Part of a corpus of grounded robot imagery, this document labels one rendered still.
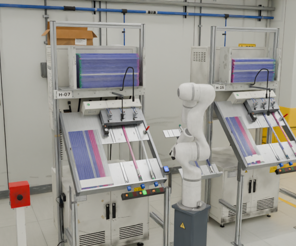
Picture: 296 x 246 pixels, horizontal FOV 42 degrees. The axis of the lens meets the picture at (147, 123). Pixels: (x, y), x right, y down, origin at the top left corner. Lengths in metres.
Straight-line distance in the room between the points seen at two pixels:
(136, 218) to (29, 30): 2.36
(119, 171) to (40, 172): 1.96
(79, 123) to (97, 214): 0.75
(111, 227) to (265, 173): 1.62
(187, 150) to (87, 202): 1.09
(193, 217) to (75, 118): 1.25
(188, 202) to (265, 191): 1.66
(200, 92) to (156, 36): 2.73
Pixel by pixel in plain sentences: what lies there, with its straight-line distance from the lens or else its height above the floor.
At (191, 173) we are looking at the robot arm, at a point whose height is 0.94.
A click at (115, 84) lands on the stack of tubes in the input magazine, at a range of 3.17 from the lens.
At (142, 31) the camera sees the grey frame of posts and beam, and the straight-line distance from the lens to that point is 3.31.
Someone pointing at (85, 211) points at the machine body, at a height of 0.43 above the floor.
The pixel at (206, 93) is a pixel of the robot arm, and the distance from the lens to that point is 2.33.
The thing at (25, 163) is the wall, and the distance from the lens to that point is 4.70.
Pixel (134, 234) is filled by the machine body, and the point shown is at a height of 0.14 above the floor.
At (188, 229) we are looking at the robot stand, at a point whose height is 0.58.
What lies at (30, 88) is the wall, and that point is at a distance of 4.55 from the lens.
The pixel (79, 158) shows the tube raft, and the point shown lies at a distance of 2.92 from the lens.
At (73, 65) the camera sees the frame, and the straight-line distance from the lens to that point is 3.05.
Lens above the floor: 1.72
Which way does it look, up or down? 11 degrees down
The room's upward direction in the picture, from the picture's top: straight up
